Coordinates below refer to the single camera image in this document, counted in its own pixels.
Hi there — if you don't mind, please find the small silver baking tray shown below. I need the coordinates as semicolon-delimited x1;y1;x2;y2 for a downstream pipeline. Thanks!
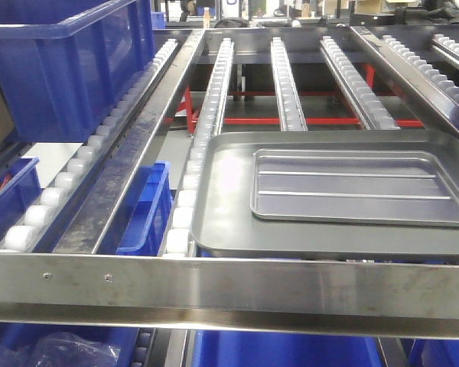
250;148;459;227

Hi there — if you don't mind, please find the large dark grey tray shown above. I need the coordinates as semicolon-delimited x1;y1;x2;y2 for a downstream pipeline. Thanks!
190;130;459;262

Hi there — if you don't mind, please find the large blue plastic box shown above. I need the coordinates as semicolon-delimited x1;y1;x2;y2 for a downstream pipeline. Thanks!
0;1;154;143

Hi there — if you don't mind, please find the white roller track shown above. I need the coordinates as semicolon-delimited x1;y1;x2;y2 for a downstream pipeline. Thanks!
270;37;308;132
382;34;459;104
158;37;234;258
0;38;178;253
321;36;400;131
431;34;459;70

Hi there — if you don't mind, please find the small blue bin middle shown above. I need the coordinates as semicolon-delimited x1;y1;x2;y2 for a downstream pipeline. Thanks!
116;161;173;256

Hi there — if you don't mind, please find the small blue bin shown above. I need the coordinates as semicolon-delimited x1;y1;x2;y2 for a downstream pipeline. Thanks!
116;161;173;256
0;157;42;241

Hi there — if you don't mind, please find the blue bin lower middle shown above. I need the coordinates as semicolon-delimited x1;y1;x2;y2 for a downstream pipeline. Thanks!
192;330;382;366

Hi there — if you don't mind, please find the white roller track far left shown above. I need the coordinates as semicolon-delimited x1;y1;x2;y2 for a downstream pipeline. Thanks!
0;38;178;253

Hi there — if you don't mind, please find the small blue bin left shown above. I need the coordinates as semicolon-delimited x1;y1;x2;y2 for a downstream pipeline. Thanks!
0;157;42;241

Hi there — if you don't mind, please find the clear plastic bag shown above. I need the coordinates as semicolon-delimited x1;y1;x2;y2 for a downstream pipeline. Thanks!
0;332;121;366

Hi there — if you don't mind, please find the blue bin lower left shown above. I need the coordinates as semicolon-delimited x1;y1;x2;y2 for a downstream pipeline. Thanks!
0;323;138;366

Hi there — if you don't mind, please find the red metal frame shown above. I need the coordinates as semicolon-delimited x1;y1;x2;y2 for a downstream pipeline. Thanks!
171;63;422;134

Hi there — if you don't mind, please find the steel divider rail left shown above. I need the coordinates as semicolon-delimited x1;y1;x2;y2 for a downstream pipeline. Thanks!
54;30;206;254

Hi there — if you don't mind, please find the steel divider rail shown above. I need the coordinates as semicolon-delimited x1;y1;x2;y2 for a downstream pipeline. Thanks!
54;30;206;254
350;27;459;139

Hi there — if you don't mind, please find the stainless steel front rail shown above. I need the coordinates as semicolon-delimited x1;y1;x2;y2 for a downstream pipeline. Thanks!
0;253;459;339

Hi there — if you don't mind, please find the steel divider rail right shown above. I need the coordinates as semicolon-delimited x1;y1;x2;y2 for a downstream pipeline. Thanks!
350;27;459;139

